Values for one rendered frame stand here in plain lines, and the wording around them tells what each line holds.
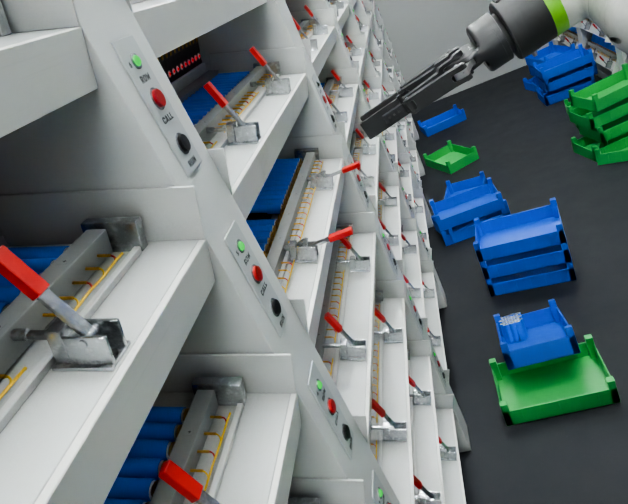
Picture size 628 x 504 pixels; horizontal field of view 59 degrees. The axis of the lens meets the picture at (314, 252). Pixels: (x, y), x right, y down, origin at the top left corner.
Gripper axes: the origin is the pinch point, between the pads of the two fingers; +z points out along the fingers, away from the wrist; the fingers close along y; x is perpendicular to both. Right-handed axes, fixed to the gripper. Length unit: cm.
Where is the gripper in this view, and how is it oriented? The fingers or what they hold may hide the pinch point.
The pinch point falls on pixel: (382, 115)
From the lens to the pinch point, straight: 89.4
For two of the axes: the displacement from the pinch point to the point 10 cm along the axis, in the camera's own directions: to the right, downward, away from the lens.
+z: -8.0, 4.9, 3.4
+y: -0.8, 4.7, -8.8
